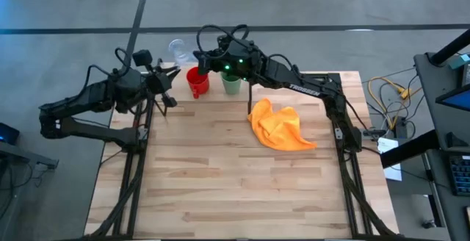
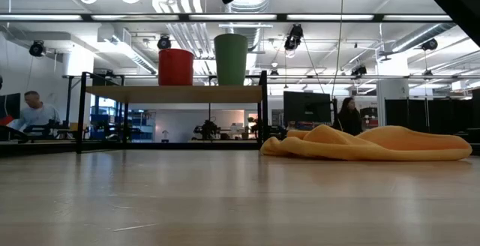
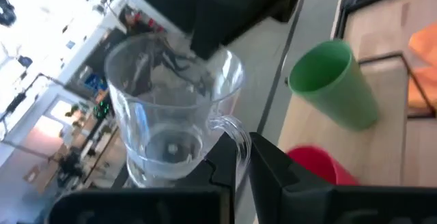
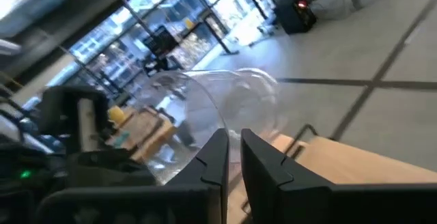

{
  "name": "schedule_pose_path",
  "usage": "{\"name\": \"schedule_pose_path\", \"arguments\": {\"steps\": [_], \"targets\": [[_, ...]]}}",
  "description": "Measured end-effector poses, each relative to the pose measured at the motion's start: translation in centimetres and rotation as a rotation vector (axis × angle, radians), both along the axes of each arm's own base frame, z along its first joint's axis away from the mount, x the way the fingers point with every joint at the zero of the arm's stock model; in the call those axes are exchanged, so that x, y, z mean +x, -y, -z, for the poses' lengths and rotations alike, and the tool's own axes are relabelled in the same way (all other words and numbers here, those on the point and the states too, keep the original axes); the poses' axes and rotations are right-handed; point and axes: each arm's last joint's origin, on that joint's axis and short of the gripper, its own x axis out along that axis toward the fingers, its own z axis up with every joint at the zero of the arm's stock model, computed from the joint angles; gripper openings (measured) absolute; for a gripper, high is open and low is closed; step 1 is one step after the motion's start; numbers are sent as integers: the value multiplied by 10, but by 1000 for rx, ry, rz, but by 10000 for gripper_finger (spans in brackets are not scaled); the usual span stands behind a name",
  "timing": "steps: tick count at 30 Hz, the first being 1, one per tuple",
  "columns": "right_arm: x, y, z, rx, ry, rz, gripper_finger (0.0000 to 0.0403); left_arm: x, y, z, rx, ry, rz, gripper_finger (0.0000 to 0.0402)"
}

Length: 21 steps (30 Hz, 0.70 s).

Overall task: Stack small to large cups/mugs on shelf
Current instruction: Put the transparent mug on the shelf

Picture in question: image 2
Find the black metal shelf frame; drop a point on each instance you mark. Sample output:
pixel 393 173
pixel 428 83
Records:
pixel 79 118

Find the wooden shelf board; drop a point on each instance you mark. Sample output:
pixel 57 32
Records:
pixel 172 94

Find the red mug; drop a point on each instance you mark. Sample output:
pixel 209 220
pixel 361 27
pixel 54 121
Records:
pixel 176 68

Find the yellow cloth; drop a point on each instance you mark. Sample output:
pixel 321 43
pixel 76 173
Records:
pixel 375 144

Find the black ceiling camera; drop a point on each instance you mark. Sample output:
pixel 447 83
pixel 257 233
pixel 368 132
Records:
pixel 359 70
pixel 429 44
pixel 37 48
pixel 293 38
pixel 164 42

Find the green plastic cup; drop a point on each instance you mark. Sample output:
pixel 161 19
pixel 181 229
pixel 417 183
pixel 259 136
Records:
pixel 231 60

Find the black computer monitor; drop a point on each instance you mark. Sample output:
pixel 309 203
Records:
pixel 9 105
pixel 306 107

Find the black overhead frame bar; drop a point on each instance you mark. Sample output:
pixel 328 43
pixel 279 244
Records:
pixel 56 17

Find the person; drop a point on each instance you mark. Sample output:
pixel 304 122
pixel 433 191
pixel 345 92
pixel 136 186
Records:
pixel 348 118
pixel 37 114

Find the black room partition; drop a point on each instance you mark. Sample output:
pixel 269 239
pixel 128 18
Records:
pixel 431 114

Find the black background robot arm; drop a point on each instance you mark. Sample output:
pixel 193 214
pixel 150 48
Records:
pixel 207 129

